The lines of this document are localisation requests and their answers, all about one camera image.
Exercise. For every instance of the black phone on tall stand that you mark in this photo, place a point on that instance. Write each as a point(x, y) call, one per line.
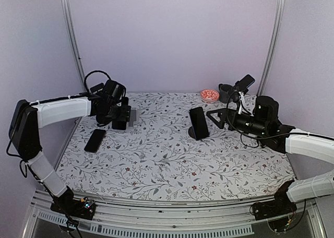
point(243, 84)

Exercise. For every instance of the black round-base phone stand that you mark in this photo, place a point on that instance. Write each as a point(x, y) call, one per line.
point(97, 103)

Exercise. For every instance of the dark grey cup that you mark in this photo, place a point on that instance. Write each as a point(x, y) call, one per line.
point(224, 92)

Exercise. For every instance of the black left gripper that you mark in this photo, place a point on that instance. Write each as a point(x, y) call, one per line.
point(125, 115)

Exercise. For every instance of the aluminium front rail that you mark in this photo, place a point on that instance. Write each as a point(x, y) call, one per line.
point(117, 217)

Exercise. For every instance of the floral patterned table mat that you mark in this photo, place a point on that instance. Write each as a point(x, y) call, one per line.
point(157, 159)

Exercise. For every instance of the aluminium frame post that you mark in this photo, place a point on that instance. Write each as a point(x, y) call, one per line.
point(272, 47)
point(73, 42)

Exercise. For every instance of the black phone with pink edge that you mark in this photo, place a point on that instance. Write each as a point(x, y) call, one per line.
point(94, 141)

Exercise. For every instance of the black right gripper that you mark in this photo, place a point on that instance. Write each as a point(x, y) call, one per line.
point(224, 118)

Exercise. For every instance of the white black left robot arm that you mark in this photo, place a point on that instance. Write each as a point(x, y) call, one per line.
point(106, 102)

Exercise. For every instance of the red white patterned bowl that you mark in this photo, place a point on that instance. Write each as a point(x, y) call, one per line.
point(209, 95)

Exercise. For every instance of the right aluminium frame post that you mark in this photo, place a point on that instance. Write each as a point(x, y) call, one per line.
point(272, 47)

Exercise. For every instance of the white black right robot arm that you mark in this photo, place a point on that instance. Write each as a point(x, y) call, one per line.
point(263, 125)

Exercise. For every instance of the white flat phone stand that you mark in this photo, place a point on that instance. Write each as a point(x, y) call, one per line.
point(133, 117)

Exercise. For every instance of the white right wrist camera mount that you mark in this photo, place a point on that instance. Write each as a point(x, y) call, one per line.
point(241, 108)

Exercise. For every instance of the left aluminium frame post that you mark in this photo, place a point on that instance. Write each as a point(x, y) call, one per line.
point(73, 42)

